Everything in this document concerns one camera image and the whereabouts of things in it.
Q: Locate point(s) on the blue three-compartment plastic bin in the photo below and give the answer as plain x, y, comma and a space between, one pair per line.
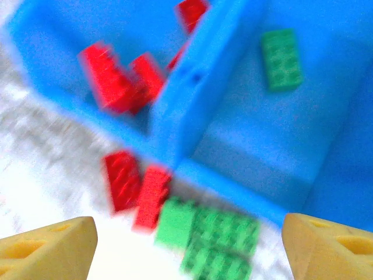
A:
247, 131

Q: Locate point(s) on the green lego brick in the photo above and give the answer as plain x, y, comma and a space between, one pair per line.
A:
227, 233
215, 265
175, 221
281, 59

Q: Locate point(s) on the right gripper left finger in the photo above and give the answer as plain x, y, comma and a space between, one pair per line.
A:
43, 256

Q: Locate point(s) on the red lego brick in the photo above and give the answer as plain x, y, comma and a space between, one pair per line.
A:
151, 198
122, 181
105, 78
192, 14
147, 78
176, 59

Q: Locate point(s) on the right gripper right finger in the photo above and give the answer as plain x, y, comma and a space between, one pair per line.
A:
329, 256

